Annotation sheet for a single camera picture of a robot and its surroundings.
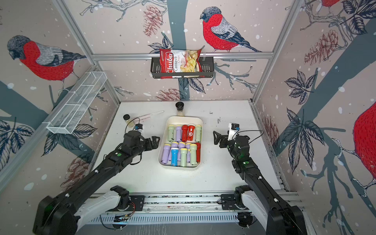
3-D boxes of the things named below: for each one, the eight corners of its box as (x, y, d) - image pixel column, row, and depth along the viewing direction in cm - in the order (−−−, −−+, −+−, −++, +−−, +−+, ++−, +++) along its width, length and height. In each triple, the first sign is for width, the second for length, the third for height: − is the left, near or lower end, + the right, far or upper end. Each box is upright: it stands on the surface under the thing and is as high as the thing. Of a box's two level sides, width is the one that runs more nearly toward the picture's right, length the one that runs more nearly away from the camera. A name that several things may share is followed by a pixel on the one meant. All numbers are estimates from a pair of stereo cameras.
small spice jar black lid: (127, 127, 107) (122, 119, 99) (129, 122, 110) (124, 113, 102) (133, 127, 107) (128, 119, 99) (135, 122, 110) (130, 113, 102)
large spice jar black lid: (176, 117, 113) (175, 106, 103) (177, 113, 116) (175, 102, 106) (184, 117, 113) (183, 106, 103) (184, 113, 116) (184, 102, 106)
